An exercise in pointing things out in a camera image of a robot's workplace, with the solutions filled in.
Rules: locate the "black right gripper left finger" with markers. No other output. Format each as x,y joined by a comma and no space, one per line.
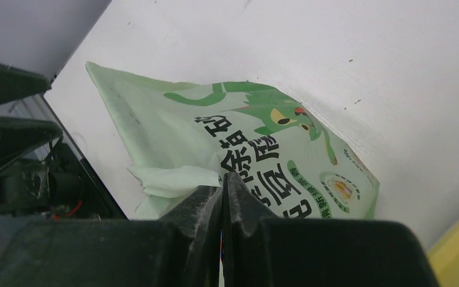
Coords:
179,249

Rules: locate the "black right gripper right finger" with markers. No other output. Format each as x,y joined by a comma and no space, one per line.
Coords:
262,249

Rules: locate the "green cat litter bag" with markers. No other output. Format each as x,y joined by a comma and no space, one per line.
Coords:
180,136

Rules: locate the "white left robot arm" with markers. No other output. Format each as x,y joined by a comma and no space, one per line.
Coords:
24,183

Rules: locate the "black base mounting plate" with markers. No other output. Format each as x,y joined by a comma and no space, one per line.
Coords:
88,197

